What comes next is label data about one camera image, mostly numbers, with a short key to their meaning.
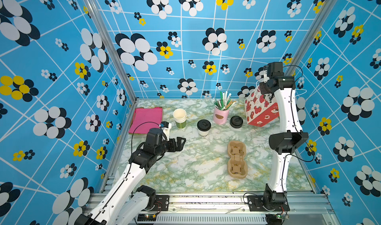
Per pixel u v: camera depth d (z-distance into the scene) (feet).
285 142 1.80
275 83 1.95
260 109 2.88
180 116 3.14
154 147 1.87
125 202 1.51
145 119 3.35
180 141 2.23
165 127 2.23
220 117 3.24
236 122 3.34
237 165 2.72
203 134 3.15
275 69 2.11
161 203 2.41
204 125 2.99
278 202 2.20
